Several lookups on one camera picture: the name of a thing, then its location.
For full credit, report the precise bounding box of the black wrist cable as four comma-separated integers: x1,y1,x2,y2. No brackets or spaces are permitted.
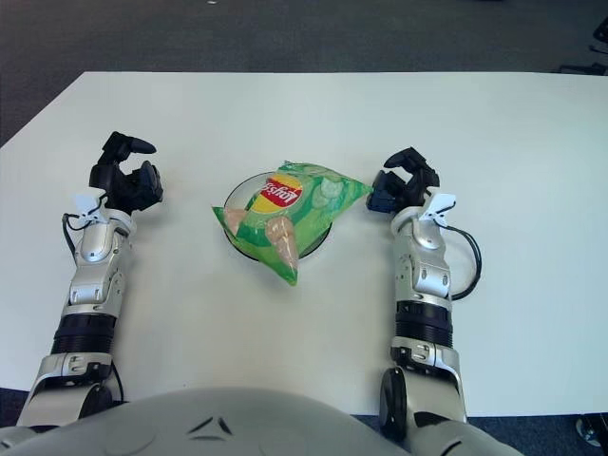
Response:
62,213,85,262
446,225,484,300

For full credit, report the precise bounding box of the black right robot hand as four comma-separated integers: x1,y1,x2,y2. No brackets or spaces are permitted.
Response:
365,146,441,213

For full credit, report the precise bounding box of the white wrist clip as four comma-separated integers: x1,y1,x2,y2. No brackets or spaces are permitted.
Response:
73,192,113,224
417,193,457,227

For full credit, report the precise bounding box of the white plate with black rim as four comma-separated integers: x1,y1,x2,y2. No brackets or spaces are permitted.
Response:
222,173,333,262

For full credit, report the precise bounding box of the grey robot torso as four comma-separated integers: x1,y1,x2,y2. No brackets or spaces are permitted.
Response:
0,387,512,456

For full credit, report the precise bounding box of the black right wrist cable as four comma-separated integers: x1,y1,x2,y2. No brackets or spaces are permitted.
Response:
446,225,484,300

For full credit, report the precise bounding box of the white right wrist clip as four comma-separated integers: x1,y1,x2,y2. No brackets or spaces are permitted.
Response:
417,193,457,227

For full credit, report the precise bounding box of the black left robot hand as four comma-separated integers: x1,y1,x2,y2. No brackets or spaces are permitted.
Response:
88,131,165,215

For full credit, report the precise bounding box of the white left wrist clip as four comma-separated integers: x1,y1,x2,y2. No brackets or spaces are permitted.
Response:
73,192,113,224

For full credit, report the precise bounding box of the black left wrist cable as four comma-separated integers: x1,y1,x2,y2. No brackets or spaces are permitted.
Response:
62,213,85,262

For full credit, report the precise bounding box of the green chips snack bag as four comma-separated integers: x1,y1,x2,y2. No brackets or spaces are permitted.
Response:
211,160,374,286

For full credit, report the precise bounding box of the black chair base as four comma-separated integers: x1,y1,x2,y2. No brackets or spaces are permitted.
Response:
560,21,608,75

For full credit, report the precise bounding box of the black chair caster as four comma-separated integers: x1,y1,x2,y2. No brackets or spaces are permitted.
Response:
575,415,608,447

